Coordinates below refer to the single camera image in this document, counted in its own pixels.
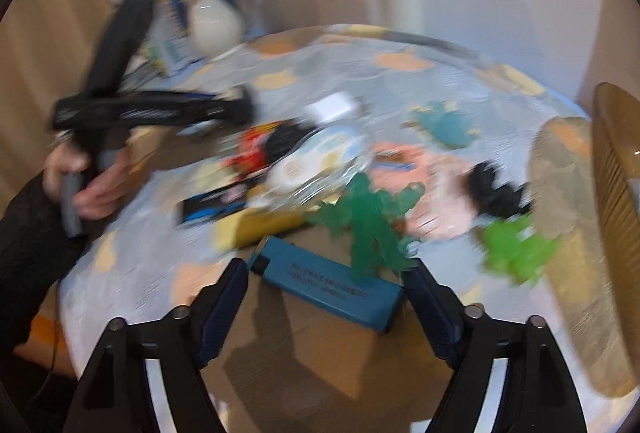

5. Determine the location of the red black toy figure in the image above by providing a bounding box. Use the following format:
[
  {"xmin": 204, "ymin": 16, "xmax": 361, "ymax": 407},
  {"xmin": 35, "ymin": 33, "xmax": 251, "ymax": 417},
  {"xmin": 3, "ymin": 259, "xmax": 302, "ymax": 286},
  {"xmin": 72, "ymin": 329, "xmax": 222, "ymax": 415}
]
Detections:
[{"xmin": 222, "ymin": 120, "xmax": 317, "ymax": 175}]

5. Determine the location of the white small box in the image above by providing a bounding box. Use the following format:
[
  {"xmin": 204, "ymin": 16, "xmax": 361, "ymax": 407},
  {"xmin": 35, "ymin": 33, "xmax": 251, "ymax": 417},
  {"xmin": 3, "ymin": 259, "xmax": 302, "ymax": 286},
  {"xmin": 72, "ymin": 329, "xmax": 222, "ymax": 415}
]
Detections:
[{"xmin": 303, "ymin": 92, "xmax": 362, "ymax": 125}]

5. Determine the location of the clear packet with round label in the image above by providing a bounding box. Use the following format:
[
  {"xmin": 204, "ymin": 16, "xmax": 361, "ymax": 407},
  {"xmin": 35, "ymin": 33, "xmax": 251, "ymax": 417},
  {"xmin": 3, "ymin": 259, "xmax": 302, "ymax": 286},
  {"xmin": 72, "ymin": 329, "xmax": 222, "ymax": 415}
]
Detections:
[{"xmin": 248, "ymin": 123, "xmax": 373, "ymax": 211}]

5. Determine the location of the black blue package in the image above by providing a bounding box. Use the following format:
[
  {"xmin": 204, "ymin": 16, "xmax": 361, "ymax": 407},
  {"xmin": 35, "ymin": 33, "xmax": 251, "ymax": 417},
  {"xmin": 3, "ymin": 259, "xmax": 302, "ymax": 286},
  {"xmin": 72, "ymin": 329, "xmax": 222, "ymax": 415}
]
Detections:
[{"xmin": 178, "ymin": 182, "xmax": 248, "ymax": 225}]

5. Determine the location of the yellow rectangular eraser block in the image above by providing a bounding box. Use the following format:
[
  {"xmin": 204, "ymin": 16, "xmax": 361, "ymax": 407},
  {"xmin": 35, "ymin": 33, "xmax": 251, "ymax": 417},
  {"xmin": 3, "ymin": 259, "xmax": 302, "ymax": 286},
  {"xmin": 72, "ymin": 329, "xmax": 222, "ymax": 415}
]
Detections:
[{"xmin": 209, "ymin": 208, "xmax": 306, "ymax": 253}]

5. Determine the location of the dark green toy dinosaur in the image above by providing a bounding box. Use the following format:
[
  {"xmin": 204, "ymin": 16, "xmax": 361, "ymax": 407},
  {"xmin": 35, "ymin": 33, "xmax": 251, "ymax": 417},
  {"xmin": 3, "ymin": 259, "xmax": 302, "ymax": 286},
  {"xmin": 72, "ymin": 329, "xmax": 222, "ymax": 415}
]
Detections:
[{"xmin": 306, "ymin": 173, "xmax": 425, "ymax": 279}]

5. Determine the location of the blue rectangular box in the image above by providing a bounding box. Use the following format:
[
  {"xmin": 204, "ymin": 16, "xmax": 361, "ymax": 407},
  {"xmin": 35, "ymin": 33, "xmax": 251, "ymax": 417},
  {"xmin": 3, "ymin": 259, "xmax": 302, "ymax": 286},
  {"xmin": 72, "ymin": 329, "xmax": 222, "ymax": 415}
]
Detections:
[{"xmin": 248, "ymin": 236, "xmax": 404, "ymax": 333}]

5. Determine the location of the black toy dinosaur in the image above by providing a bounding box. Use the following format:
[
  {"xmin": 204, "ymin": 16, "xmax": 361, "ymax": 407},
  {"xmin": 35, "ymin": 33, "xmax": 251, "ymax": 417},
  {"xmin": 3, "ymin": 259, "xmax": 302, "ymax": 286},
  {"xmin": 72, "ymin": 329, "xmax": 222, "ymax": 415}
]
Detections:
[{"xmin": 466, "ymin": 162, "xmax": 532, "ymax": 219}]

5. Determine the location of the teal toy dinosaur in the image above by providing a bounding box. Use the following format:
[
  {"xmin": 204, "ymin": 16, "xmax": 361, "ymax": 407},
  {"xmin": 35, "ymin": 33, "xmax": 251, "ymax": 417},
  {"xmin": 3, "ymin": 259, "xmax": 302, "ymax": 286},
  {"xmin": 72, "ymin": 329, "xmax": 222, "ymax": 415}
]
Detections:
[{"xmin": 407, "ymin": 101, "xmax": 480, "ymax": 149}]

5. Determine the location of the pink packaged item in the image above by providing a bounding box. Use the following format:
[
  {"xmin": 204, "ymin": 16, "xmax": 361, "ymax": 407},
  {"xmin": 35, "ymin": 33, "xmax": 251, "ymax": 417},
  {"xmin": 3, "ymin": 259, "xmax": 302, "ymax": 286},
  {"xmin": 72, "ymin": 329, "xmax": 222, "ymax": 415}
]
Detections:
[{"xmin": 369, "ymin": 142, "xmax": 478, "ymax": 240}]

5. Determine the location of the amber ribbed glass bowl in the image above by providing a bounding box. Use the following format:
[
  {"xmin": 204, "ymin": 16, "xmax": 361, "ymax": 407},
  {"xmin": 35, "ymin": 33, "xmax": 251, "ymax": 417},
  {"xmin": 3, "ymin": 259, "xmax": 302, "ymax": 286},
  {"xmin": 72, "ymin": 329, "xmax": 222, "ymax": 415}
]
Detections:
[{"xmin": 592, "ymin": 83, "xmax": 639, "ymax": 373}]

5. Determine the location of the black sleeved left forearm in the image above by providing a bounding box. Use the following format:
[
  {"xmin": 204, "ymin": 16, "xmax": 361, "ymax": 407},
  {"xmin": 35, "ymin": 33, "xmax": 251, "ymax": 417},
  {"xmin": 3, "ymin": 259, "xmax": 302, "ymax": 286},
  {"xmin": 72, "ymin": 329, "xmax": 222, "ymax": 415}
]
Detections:
[{"xmin": 0, "ymin": 174, "xmax": 88, "ymax": 357}]

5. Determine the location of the person's left hand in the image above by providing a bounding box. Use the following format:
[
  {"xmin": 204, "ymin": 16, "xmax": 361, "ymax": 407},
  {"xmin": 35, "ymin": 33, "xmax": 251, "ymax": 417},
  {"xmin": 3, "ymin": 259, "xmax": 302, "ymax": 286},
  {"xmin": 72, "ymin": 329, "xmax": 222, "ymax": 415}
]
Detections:
[{"xmin": 41, "ymin": 139, "xmax": 134, "ymax": 222}]

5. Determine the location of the white ribbed vase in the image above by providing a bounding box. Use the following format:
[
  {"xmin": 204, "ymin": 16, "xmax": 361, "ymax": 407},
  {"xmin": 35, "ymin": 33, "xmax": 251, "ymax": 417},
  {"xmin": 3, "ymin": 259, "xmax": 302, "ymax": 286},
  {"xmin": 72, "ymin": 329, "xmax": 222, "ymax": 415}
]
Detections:
[{"xmin": 189, "ymin": 0, "xmax": 244, "ymax": 58}]

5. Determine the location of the stack of booklets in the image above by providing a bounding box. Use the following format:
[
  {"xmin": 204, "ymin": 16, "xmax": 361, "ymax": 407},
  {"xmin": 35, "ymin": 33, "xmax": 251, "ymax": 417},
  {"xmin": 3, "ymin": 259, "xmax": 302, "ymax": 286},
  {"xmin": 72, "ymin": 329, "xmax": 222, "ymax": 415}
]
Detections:
[{"xmin": 108, "ymin": 0, "xmax": 204, "ymax": 76}]

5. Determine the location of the patterned fan-motif tablecloth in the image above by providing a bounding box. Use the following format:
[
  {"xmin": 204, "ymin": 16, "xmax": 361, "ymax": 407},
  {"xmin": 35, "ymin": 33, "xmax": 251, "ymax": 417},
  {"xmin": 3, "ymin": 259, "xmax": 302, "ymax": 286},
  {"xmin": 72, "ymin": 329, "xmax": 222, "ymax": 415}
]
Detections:
[{"xmin": 60, "ymin": 24, "xmax": 638, "ymax": 432}]

